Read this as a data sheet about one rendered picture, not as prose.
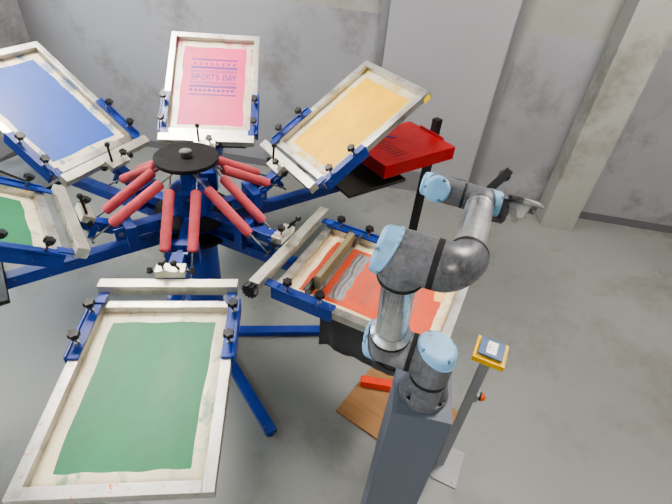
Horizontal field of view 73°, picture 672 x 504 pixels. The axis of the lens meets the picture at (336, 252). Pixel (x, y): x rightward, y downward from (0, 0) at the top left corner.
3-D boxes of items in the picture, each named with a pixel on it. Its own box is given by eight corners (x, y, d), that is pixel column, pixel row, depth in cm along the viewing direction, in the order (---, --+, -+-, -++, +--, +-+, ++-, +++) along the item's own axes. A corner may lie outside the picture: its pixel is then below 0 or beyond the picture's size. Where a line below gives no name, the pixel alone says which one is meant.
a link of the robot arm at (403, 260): (405, 379, 133) (436, 269, 90) (358, 362, 136) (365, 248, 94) (416, 345, 140) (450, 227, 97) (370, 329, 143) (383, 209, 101)
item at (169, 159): (253, 325, 312) (243, 145, 227) (218, 367, 283) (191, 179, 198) (206, 304, 324) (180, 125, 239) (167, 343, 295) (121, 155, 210)
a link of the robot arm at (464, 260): (496, 272, 88) (508, 181, 127) (440, 256, 91) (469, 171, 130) (478, 316, 94) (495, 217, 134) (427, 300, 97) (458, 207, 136)
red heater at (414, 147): (407, 134, 337) (410, 118, 330) (452, 160, 309) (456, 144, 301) (340, 150, 308) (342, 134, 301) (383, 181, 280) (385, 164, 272)
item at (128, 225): (297, 209, 262) (297, 191, 254) (211, 291, 205) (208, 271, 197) (184, 170, 285) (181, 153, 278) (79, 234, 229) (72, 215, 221)
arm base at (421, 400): (447, 419, 134) (455, 400, 128) (396, 408, 135) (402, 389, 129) (447, 377, 146) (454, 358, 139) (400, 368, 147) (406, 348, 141)
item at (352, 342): (410, 378, 217) (425, 328, 195) (404, 392, 211) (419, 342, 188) (324, 342, 231) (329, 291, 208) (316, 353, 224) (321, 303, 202)
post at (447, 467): (464, 453, 252) (522, 341, 192) (455, 489, 236) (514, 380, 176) (426, 435, 259) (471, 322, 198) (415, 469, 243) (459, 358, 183)
